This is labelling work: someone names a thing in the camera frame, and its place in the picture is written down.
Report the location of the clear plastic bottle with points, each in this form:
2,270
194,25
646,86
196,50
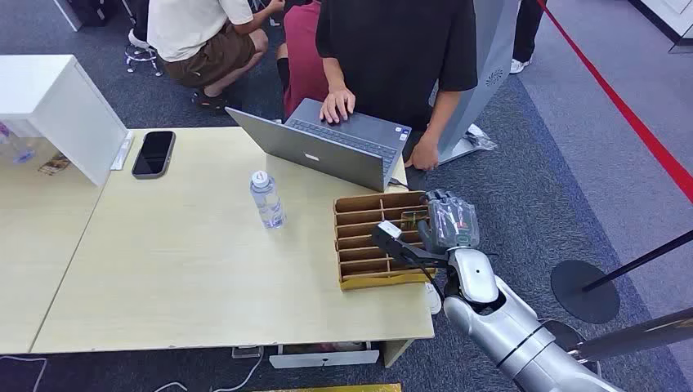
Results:
19,151

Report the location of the yellow board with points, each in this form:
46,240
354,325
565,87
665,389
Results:
335,388

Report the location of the clear water bottle white cap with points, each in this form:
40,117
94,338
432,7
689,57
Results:
267,203

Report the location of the white power strip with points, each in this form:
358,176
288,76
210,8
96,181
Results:
325,358

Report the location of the white cabinet box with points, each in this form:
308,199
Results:
70,113

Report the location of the white shoe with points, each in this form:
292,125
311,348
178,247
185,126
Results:
433,300

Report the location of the metallic stanchion pole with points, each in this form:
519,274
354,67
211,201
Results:
639,335

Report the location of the standing person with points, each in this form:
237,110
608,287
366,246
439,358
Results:
526,27

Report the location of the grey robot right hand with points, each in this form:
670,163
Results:
452,224

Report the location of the black smartphone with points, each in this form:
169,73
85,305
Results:
154,154

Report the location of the wooden card organizer tray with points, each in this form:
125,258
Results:
360,254

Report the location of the person's left hand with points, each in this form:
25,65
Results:
424,156

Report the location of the black round stanchion base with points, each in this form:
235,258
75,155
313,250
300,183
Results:
582,295
566,333

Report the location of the person's right hand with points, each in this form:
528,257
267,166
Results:
337,105

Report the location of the red barrier belt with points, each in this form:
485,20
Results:
622,108

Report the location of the grey kiosk stand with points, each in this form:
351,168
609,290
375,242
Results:
490,48

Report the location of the chrome stool base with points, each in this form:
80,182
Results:
142,58

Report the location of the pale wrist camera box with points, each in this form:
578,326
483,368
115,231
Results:
388,229

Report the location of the white counter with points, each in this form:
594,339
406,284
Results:
671,16

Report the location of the crumpled clear plastic wrap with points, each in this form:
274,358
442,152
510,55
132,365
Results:
481,138

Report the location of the person's hand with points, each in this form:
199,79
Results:
424,156
337,105

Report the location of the crouching person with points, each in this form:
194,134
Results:
189,27

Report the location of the person's right forearm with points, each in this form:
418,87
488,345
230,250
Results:
335,76

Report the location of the black stanchion pole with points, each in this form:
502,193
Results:
639,261

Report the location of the person in red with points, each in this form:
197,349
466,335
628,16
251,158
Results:
303,54

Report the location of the person's left forearm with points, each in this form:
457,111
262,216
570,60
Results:
446,113

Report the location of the small printed booklet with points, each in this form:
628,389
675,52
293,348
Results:
54,164

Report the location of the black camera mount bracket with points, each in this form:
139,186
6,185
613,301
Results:
411,253

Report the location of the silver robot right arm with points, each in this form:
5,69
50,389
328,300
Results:
514,335

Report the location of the grey laptop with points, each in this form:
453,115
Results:
314,149

